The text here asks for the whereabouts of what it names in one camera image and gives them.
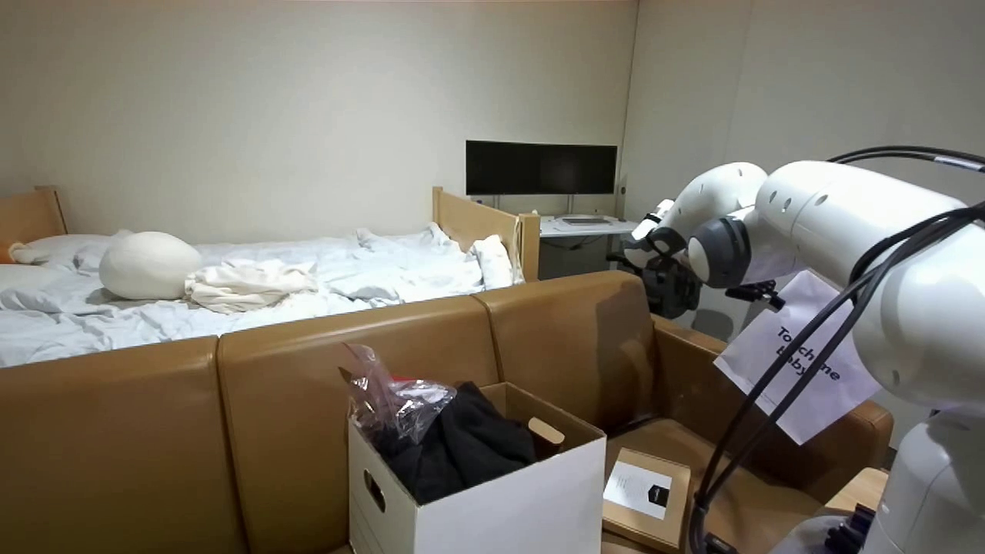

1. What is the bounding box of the small brown cardboard box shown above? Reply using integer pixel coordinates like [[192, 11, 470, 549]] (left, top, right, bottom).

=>
[[601, 447, 693, 554]]

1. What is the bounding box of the white cardboard box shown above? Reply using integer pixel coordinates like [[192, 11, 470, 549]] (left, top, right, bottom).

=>
[[339, 368, 609, 554]]

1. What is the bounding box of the clear plastic bag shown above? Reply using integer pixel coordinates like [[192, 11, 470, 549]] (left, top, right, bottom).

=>
[[342, 342, 459, 449]]

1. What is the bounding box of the tan leather sofa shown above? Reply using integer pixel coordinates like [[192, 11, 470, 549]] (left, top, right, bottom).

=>
[[0, 269, 895, 554]]

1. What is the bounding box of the white desk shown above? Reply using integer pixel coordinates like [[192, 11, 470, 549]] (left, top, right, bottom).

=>
[[538, 213, 641, 281]]

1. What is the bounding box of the white paper sign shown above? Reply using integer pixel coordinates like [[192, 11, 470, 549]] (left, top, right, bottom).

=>
[[713, 269, 883, 446]]

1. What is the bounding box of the black monitor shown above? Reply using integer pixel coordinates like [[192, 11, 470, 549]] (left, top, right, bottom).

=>
[[465, 139, 619, 197]]

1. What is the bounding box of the wooden bed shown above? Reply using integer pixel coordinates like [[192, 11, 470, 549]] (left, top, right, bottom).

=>
[[0, 185, 542, 369]]

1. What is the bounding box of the black cloth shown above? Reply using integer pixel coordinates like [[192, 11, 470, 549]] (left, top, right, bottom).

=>
[[376, 382, 539, 506]]

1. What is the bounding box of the white duvet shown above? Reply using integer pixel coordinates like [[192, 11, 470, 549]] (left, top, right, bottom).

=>
[[0, 223, 515, 369]]

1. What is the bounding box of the cream cloth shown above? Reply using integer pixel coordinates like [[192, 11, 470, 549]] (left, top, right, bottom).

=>
[[184, 259, 319, 315]]

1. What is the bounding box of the round cream cushion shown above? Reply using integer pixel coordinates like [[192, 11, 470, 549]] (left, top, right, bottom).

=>
[[98, 231, 205, 302]]

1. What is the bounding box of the white pillow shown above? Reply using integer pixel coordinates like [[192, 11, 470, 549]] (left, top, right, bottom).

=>
[[8, 233, 116, 268]]

